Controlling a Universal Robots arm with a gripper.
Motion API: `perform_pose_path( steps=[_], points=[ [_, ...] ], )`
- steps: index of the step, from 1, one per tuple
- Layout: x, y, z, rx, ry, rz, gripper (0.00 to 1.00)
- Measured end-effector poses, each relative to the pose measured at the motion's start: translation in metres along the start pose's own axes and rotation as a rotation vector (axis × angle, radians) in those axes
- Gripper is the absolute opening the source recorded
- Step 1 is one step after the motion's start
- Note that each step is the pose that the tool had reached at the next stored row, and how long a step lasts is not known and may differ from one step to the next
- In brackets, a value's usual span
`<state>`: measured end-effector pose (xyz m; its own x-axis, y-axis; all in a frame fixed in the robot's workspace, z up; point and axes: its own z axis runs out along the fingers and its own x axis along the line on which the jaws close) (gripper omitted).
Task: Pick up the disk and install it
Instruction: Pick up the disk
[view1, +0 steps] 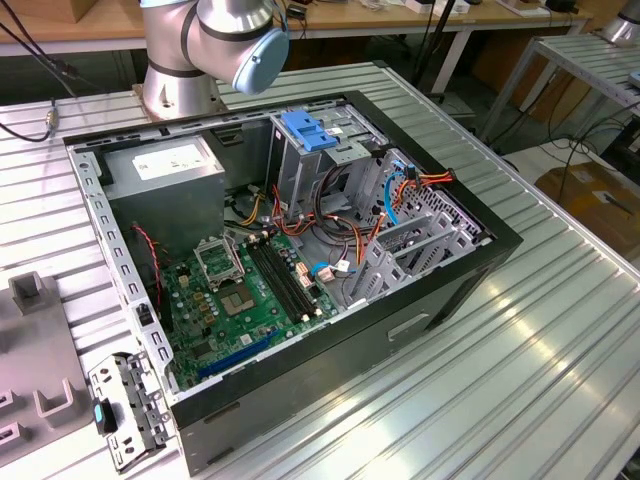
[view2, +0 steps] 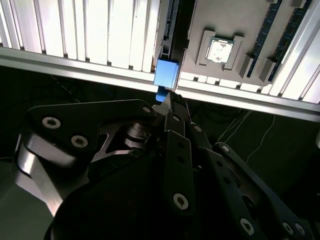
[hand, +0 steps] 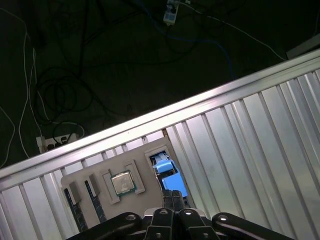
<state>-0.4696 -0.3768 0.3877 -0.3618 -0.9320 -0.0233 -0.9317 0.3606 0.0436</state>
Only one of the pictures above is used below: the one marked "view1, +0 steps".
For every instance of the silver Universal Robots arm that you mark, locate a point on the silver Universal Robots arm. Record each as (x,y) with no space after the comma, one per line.
(170,65)

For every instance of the blue plastic cage latch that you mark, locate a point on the blue plastic cage latch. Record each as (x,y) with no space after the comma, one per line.
(310,135)

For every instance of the green motherboard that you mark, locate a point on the green motherboard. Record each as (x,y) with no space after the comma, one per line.
(250,325)

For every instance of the large taped cardboard box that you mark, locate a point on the large taped cardboard box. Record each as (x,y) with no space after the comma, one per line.
(590,200)

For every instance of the grey metal disk bay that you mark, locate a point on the grey metal disk bay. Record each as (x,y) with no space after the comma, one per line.
(380,265)

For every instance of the metal slat side table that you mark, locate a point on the metal slat side table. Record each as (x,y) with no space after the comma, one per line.
(575,55)

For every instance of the grey power supply unit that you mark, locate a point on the grey power supply unit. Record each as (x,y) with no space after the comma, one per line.
(165,210)

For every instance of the grey optical drive cage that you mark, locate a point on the grey optical drive cage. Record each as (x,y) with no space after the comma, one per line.
(295,170)

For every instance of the black open PC case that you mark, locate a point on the black open PC case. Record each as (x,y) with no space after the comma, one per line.
(325,365)

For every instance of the black RAM slot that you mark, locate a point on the black RAM slot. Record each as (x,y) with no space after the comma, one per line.
(287,278)
(280,280)
(293,275)
(274,283)

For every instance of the grey parts rack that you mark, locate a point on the grey parts rack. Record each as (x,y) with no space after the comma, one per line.
(35,345)

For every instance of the black clip with blue tab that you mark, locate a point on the black clip with blue tab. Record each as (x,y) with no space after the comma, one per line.
(107,417)

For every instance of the black tripod stand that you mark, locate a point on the black tripod stand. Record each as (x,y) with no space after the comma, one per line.
(434,45)

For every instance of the blue expansion slot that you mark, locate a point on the blue expansion slot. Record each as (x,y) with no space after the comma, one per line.
(235,357)

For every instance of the grey metal card bracket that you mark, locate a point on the grey metal card bracket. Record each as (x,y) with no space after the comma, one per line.
(145,395)

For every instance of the CPU socket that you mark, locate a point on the CPU socket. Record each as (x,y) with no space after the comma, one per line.
(236,301)

